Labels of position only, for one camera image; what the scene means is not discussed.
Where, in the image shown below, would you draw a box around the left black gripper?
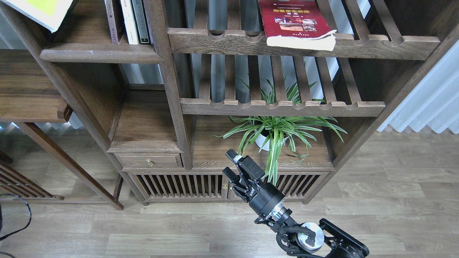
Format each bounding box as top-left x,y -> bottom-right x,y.
54,0 -> 79,34

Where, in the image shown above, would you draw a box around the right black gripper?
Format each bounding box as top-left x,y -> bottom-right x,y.
222,149 -> 285,221

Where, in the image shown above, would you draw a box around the yellow green book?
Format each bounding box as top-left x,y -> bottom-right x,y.
2,0 -> 72,33

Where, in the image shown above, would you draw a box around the maroon book white characters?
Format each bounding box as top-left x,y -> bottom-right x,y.
104,0 -> 125,44

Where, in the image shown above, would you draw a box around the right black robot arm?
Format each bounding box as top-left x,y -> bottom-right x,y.
223,149 -> 369,258

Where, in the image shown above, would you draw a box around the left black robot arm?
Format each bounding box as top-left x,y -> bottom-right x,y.
1,121 -> 94,258

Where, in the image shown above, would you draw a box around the red book on top shelf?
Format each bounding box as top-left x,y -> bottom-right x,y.
259,0 -> 337,51

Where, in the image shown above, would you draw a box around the white plant pot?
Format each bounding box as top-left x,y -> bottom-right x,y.
254,129 -> 288,152

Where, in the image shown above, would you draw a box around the green spider plant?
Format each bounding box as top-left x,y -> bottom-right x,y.
212,73 -> 347,187

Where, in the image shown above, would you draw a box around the dark green upright book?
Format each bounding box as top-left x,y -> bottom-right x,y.
132,0 -> 151,44

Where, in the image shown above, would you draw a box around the white upright book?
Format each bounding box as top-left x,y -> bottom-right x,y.
120,0 -> 139,44

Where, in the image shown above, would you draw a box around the brass drawer knob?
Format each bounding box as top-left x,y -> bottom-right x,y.
146,159 -> 154,167

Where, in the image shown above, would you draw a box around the wooden side table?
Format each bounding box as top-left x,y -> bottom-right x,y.
0,49 -> 124,210

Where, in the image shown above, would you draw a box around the dark wooden bookshelf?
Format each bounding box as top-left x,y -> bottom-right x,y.
1,0 -> 458,204

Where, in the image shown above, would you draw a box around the slatted wooden bench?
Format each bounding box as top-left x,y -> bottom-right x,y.
0,151 -> 64,200

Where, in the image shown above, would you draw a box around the white curtain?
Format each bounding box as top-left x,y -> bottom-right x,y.
377,42 -> 459,134

